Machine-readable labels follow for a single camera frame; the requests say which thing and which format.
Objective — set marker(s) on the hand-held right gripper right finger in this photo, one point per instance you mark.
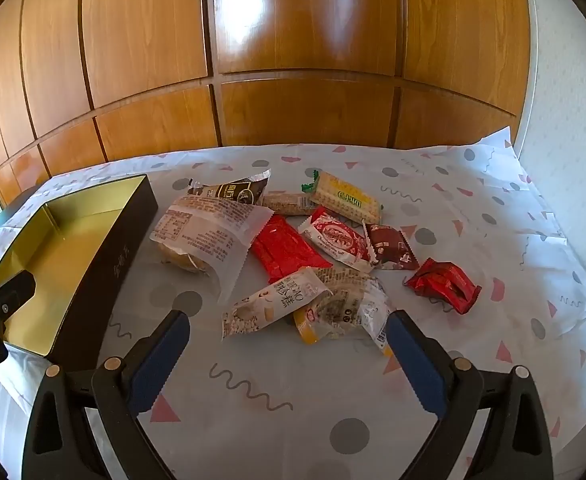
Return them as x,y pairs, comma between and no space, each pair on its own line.
418,365

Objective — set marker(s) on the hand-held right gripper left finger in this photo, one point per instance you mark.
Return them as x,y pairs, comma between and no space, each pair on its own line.
158,360

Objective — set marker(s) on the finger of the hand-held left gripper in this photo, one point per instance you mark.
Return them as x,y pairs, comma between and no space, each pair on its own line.
15,292

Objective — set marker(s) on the black tin box gold inside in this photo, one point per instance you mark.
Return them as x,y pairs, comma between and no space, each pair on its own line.
98,260

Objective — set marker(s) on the clear packet with yellow ends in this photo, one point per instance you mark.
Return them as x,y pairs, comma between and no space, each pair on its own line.
348,305

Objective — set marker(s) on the white rice cake packet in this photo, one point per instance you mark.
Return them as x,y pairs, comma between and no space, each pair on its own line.
263,310

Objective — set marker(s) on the dark red snack packet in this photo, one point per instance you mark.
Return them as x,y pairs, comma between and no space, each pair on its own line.
390,247

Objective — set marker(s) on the white bread packet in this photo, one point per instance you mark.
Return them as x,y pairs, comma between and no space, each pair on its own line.
203,230

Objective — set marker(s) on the red white patterned snack packet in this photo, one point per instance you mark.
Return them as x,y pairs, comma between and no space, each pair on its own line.
335,237

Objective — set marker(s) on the yellow green cracker packet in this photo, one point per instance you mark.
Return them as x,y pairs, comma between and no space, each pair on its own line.
348,197

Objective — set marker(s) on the dark brown silver snack packet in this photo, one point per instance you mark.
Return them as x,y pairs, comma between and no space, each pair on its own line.
238,192

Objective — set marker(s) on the clear sesame bar packet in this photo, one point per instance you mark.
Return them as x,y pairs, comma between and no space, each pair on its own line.
288,203

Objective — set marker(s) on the patterned white tablecloth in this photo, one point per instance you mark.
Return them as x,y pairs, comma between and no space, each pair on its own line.
293,410

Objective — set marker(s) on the wooden panelled wardrobe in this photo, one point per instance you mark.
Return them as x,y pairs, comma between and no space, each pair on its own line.
298,35

